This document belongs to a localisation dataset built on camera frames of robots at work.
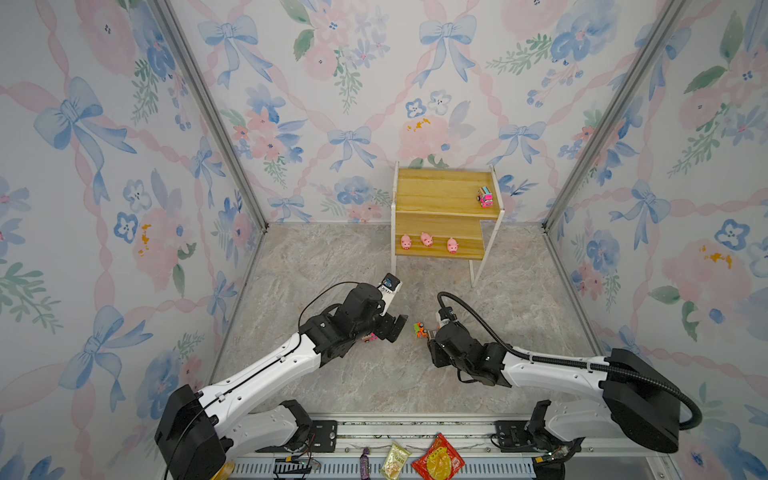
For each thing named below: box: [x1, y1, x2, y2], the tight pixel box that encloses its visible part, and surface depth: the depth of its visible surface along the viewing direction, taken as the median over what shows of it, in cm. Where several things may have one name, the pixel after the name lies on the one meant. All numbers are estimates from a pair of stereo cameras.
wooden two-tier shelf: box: [391, 161, 505, 289], surface depth 87 cm
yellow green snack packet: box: [380, 441, 412, 480], surface depth 71 cm
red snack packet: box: [412, 433, 466, 480], surface depth 71 cm
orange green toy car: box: [413, 322, 428, 339], surface depth 92 cm
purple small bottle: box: [360, 446, 371, 480], surface depth 72 cm
